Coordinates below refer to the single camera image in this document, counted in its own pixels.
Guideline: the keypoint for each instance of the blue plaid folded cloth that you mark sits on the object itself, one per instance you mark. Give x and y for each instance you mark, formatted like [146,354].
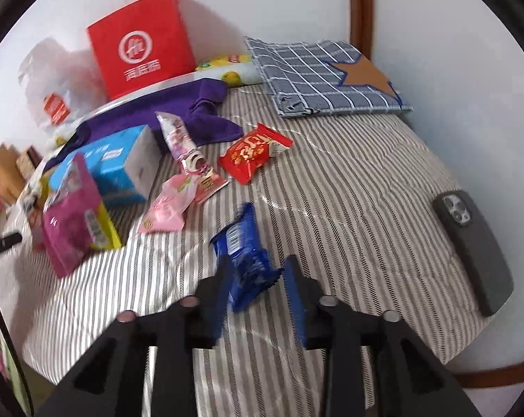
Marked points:
[323,78]

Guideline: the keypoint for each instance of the rolled fruit-print mat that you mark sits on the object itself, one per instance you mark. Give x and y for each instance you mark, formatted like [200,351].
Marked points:
[235,71]

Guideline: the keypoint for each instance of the blue tissue pack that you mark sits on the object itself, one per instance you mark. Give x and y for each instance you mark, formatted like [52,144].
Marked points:
[124,165]

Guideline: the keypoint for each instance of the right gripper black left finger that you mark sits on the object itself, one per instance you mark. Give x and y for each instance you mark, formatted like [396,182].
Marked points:
[108,380]

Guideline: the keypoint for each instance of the white pink long snack packet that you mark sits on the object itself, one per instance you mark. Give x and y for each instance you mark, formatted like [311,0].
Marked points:
[191,160]

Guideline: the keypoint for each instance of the white Miniso plastic bag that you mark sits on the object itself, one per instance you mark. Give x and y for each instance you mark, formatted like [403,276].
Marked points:
[60,86]

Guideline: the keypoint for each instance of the wooden bedside desk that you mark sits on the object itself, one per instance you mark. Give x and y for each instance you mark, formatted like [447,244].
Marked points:
[16,170]

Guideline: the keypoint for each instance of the red snack packet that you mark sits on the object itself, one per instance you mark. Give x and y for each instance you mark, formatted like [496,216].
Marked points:
[252,151]

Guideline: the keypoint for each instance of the purple towel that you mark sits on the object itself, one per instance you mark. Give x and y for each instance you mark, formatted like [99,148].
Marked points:
[196,103]

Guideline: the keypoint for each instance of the grey cased smartphone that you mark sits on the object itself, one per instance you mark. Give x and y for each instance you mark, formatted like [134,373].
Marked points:
[476,246]

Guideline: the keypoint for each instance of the brown wooden door frame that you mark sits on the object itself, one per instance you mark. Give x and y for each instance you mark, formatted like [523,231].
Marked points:
[361,22]

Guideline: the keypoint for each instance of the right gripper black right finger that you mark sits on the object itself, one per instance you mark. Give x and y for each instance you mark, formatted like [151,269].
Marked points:
[408,378]

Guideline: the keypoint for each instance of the magenta snack bag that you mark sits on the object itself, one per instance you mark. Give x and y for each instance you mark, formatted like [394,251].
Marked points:
[75,220]

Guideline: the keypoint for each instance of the pink white small snack packet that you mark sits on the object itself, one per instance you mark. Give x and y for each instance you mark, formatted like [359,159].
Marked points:
[166,212]

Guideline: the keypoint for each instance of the blue cookie snack packet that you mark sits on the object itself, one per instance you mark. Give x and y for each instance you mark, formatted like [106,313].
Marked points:
[253,272]

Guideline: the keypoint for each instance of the red paper shopping bag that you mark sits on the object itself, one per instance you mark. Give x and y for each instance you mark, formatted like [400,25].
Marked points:
[141,44]

